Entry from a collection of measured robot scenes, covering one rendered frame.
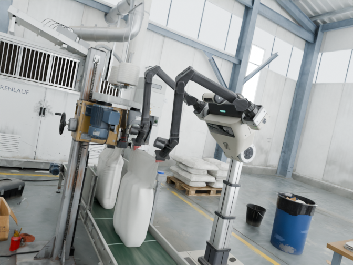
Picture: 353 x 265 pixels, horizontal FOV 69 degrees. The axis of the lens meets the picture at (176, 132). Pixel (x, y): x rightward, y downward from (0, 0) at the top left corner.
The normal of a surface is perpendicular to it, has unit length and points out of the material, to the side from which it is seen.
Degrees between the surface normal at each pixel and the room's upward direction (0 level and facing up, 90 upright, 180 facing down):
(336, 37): 90
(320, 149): 90
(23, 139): 90
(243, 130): 90
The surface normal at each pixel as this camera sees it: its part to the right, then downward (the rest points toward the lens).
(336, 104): -0.84, -0.14
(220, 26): 0.51, 0.15
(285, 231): -0.58, -0.02
